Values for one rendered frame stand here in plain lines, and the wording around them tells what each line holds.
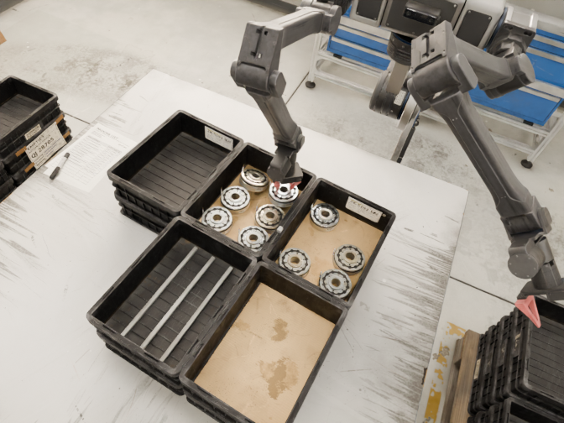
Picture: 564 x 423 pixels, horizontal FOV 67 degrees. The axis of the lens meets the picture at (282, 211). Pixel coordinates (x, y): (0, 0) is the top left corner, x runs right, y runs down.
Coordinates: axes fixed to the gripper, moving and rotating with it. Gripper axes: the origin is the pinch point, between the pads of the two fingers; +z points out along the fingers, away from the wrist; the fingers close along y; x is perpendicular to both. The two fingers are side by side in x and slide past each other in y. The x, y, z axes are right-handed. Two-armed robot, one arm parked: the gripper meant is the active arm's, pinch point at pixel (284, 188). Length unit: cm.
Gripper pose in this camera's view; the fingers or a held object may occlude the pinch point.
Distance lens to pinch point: 149.3
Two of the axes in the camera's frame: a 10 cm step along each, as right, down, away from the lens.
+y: 9.6, -1.7, 2.1
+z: -0.7, 5.8, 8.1
